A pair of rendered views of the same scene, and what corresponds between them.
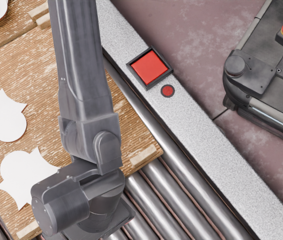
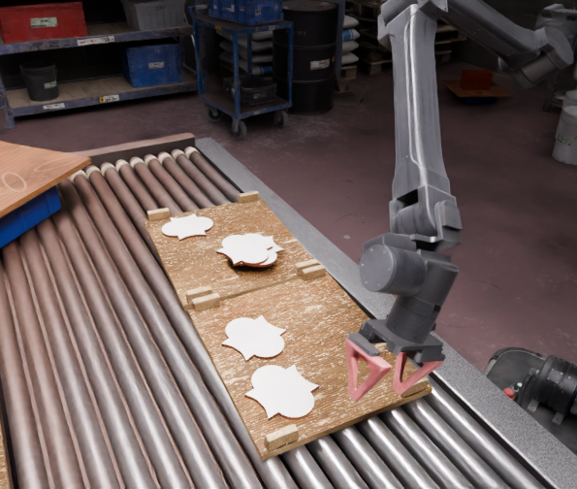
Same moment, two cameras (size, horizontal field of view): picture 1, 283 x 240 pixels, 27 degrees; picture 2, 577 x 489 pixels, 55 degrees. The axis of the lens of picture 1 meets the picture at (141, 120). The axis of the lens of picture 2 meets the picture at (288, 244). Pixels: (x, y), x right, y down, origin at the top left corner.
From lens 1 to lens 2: 60 cm
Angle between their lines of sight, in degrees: 37
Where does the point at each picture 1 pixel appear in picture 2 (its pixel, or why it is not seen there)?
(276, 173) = not seen: outside the picture
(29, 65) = (290, 304)
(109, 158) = (451, 223)
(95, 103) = (437, 177)
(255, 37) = not seen: hidden behind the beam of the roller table
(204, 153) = (477, 400)
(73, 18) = (422, 107)
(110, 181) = (444, 261)
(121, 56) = (380, 312)
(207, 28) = not seen: hidden behind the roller
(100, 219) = (424, 313)
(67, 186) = (405, 242)
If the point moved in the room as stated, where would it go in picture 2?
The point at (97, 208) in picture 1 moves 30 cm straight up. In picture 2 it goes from (428, 290) to (476, 35)
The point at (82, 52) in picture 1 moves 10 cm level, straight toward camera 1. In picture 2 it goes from (427, 134) to (462, 165)
